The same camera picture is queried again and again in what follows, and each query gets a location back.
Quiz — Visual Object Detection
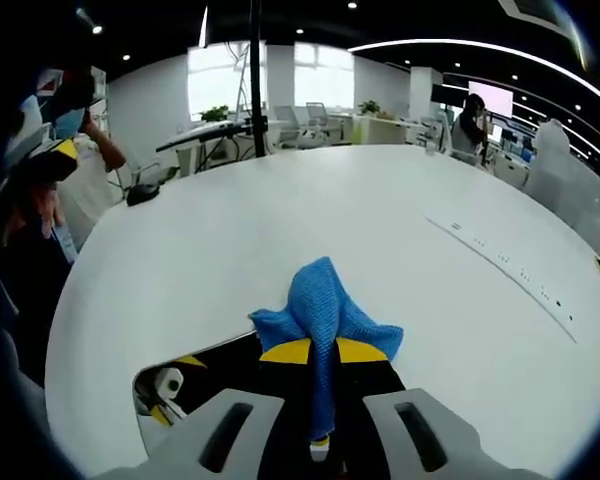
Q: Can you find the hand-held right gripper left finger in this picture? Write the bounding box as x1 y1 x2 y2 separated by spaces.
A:
92 335 315 480

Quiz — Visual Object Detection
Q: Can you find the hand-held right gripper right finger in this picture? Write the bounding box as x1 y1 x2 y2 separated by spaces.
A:
334 335 549 480

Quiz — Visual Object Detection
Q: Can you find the black tablet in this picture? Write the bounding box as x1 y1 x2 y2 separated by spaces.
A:
132 329 262 441

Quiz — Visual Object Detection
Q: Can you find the blue cleaning cloth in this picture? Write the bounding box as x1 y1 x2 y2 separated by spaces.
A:
248 256 405 442

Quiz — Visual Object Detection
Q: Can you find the person's left hand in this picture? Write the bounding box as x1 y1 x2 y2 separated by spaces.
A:
7 182 67 241

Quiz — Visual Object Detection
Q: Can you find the small black device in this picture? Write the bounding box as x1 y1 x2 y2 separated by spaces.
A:
126 183 160 207

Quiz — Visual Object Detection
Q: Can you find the black-topped desk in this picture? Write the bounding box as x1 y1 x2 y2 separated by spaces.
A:
155 119 254 153

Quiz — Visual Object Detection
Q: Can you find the white table socket strip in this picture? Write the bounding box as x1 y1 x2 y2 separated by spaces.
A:
424 215 579 345

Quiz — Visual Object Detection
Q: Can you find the black stand pole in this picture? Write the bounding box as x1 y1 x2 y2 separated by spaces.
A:
248 0 269 159

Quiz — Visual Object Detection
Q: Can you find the white mesh office chair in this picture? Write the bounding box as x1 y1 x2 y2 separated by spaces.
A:
273 104 302 147
305 102 332 140

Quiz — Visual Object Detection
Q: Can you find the grey covered chair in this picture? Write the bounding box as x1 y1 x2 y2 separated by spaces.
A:
522 118 600 241

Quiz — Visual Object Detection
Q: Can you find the ceiling air vent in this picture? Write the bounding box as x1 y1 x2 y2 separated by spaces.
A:
497 0 576 36

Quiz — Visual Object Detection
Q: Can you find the pink wall screen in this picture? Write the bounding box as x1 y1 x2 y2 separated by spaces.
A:
468 80 515 119

